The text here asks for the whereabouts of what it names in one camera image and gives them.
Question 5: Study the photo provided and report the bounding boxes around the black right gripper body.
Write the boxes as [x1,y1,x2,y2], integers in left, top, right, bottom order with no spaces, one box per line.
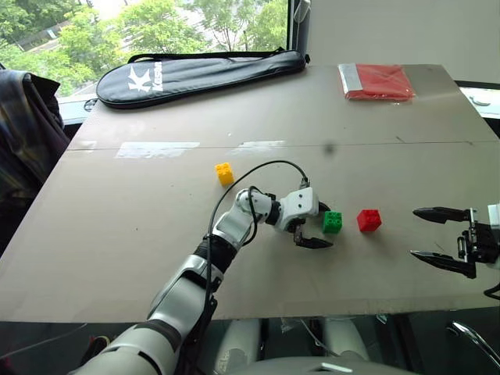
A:
[455,208,500,270]

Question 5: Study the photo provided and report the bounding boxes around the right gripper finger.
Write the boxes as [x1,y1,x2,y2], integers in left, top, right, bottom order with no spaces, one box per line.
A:
[412,206,472,225]
[409,249,478,280]

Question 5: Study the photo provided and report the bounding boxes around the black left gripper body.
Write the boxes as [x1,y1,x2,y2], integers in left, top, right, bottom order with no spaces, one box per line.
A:
[287,216,310,247]

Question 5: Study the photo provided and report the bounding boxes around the green toy brick cube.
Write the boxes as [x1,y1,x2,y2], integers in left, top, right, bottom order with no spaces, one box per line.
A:
[322,209,345,235]

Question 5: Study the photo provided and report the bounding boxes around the red toy brick cube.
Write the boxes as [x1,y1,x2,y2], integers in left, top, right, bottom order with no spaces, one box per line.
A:
[356,209,383,234]

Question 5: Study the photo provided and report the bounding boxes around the chrome curved metal bar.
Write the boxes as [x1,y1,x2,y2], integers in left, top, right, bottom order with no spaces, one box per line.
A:
[448,320,500,370]

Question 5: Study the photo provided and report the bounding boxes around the clear tape patch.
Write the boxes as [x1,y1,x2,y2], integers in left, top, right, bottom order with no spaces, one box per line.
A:
[232,140,287,155]
[115,141,201,160]

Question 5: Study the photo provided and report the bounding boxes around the yellow toy brick cube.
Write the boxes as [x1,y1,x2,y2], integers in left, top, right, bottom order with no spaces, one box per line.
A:
[214,162,236,187]

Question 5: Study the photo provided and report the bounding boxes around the red packet with silver strip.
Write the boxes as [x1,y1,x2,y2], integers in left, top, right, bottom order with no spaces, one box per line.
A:
[337,62,417,105]

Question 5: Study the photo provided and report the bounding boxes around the black racket bag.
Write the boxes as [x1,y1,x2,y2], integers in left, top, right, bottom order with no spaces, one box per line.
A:
[95,47,312,111]

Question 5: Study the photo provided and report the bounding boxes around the dark plaid cloth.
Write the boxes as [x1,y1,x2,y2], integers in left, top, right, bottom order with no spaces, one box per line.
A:
[0,69,72,255]

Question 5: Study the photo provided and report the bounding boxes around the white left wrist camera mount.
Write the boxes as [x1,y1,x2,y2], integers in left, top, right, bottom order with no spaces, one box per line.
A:
[278,187,321,232]

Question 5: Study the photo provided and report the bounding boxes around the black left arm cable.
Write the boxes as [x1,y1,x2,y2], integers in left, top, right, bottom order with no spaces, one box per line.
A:
[202,159,312,313]

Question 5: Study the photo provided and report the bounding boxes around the dark window frame post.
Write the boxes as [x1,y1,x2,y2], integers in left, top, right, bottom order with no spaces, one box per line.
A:
[286,0,313,64]

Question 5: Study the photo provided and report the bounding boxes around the white blind cord handle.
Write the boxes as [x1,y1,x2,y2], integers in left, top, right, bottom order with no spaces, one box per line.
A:
[293,0,312,23]

